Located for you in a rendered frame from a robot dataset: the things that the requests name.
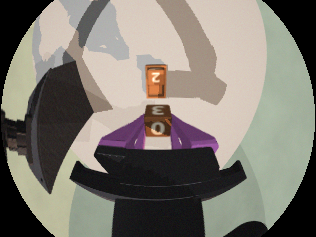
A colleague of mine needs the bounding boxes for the brown cube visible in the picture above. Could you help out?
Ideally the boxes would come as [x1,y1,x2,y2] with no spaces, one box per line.
[147,68,164,85]
[144,105,172,137]

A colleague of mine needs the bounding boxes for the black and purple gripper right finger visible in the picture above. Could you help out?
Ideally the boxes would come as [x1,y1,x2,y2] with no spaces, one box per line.
[170,114,219,153]

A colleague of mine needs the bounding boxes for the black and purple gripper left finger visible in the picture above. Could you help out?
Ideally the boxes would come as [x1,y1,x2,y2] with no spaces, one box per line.
[98,114,146,149]

